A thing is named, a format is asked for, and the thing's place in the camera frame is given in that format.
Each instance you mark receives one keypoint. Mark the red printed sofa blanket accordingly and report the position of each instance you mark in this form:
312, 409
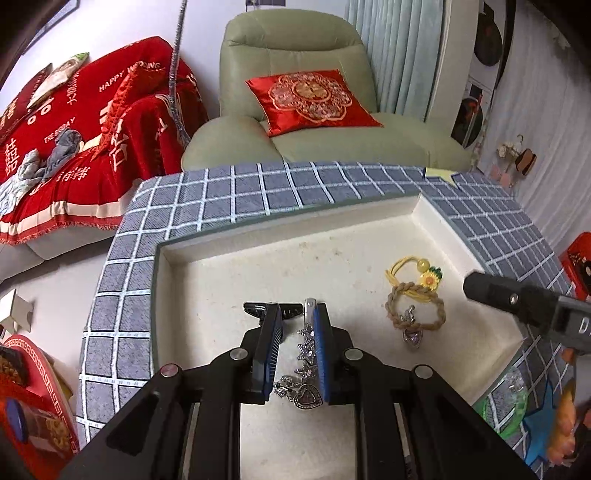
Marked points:
138, 120

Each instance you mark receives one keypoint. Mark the red square sofa cushion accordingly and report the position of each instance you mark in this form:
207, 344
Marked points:
21, 106

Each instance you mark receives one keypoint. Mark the light grey garment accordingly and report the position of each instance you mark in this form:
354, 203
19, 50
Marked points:
27, 170

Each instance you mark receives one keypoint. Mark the grey sofa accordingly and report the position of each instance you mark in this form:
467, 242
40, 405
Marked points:
69, 249

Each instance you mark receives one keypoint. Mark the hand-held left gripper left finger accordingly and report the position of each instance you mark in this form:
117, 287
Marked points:
273, 350

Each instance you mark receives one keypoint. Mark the grey jewelry tray cream lining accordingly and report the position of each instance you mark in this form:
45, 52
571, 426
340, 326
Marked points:
300, 258

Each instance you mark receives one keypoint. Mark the small white box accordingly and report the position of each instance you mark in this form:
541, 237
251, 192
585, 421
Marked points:
16, 309

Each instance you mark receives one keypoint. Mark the black hair claw clip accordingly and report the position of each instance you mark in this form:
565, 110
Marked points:
291, 310

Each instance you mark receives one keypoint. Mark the red embroidered cushion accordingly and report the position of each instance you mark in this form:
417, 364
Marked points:
314, 99

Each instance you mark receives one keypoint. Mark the green translucent bangle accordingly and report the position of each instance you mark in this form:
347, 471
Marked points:
503, 415

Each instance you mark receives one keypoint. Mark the silver heart charm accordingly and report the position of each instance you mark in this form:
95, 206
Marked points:
411, 330

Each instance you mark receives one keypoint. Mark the photo print pillow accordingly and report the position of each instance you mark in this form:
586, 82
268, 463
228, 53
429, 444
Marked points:
60, 76

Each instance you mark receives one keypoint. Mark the pale blue curtain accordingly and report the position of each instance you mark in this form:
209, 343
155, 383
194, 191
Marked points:
392, 50

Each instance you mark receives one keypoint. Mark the silver rhinestone star hair clip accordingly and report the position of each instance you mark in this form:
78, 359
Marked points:
304, 397

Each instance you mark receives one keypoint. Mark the grey checked tablecloth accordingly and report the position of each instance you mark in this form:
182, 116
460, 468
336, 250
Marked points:
184, 198

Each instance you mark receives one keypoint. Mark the white washing machine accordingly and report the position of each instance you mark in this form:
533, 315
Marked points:
471, 117

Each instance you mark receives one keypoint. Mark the gooseneck phone holder stand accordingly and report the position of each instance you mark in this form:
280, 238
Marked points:
175, 69

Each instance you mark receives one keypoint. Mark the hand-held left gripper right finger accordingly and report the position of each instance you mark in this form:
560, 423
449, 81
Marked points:
323, 355

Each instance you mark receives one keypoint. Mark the pale green armchair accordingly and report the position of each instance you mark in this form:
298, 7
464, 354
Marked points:
286, 41

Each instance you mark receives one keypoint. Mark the grey blue garment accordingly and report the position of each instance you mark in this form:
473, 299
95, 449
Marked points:
64, 147

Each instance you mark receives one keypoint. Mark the white dryer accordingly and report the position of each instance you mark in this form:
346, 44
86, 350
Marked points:
491, 37

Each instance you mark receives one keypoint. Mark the red fringed cushion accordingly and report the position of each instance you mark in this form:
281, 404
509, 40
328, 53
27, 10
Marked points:
124, 110

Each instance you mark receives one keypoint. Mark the pale blue blanket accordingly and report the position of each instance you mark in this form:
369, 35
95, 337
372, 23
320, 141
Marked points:
9, 198

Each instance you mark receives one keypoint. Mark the person's right hand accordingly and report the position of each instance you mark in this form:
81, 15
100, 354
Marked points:
565, 424

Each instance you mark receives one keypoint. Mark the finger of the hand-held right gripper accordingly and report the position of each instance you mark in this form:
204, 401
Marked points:
508, 297

